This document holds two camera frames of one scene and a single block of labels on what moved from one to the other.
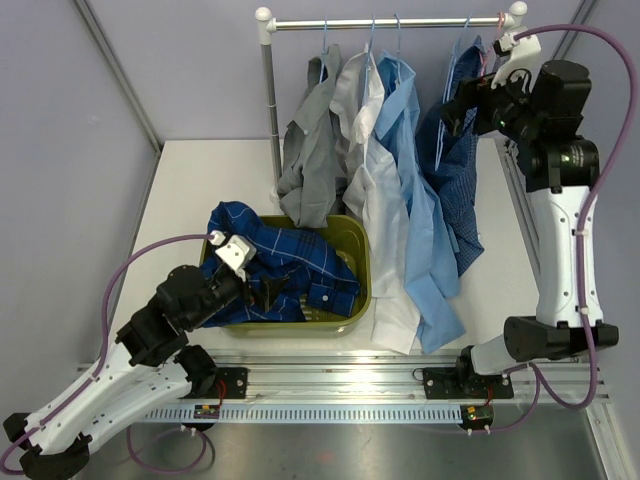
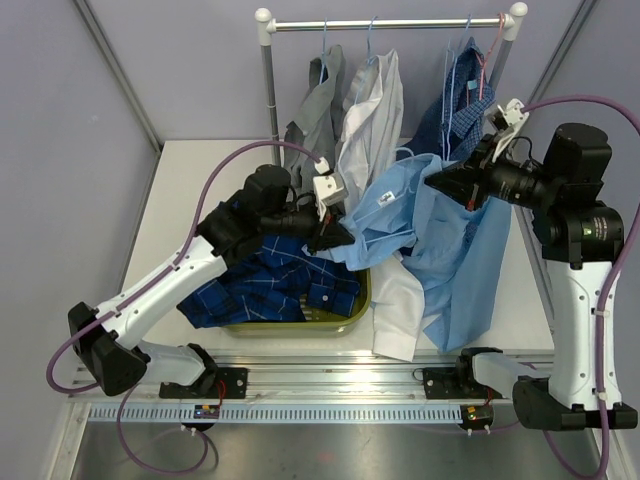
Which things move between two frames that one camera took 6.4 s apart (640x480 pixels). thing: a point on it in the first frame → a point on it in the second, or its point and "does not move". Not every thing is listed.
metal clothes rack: [267, 24] does not move
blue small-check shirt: [448, 154] does not move
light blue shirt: [433, 271] → [456, 253]
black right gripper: [469, 94] → [469, 183]
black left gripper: [269, 289] → [328, 234]
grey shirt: [314, 155] does not move
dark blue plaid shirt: [314, 277] does not move
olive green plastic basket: [348, 237] does not move
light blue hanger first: [324, 51] does not move
